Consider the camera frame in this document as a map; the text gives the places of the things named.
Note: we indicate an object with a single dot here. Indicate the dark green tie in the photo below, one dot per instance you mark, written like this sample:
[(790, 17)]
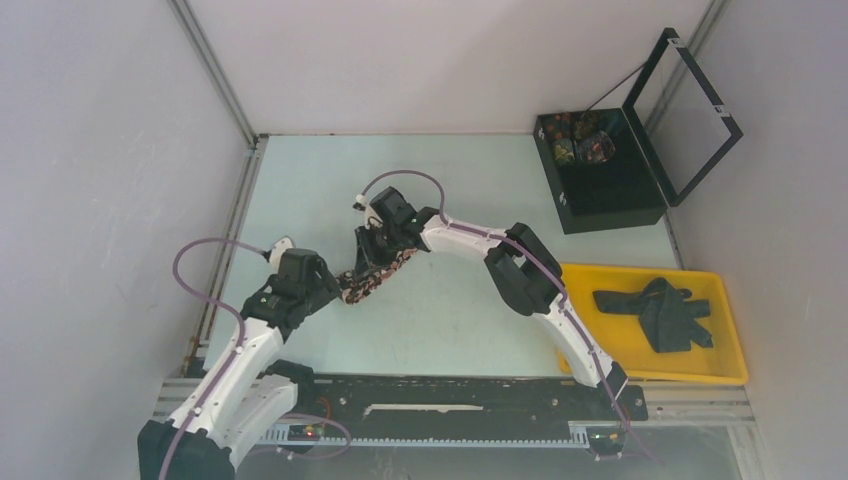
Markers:
[(668, 316)]

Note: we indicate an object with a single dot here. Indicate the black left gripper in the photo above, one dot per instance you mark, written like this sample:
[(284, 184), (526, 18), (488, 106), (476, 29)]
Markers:
[(326, 286)]

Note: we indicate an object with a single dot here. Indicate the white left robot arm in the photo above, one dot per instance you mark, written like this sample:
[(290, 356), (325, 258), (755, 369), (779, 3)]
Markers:
[(211, 432)]

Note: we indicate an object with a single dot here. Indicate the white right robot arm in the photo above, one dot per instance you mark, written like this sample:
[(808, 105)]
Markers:
[(525, 274)]

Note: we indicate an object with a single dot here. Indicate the rolled colourful tie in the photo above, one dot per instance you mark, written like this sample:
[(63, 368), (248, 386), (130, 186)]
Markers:
[(598, 148)]

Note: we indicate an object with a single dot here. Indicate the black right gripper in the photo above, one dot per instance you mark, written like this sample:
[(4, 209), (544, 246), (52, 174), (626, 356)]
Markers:
[(366, 253)]

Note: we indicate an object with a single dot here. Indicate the yellow plastic tray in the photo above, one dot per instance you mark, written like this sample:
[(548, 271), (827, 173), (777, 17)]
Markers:
[(622, 337)]

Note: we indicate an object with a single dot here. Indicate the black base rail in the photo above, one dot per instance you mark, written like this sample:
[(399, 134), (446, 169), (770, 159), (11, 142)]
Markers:
[(466, 409)]

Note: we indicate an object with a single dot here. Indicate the black storage box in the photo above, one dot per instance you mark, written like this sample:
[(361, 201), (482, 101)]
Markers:
[(620, 193)]

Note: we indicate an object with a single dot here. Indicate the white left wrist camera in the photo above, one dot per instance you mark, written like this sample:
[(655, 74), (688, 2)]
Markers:
[(277, 250)]

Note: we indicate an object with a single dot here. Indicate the rolled dark tie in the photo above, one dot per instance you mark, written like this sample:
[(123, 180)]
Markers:
[(586, 124)]

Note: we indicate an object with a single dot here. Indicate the rolled patterned tie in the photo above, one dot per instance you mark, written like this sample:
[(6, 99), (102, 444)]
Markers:
[(564, 152)]

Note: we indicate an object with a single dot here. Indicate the floral rose pattern tie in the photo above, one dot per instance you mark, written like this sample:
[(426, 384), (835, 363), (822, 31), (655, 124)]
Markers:
[(360, 282)]

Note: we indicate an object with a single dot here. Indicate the black framed box lid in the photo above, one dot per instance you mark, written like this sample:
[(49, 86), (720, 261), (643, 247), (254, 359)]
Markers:
[(683, 127)]

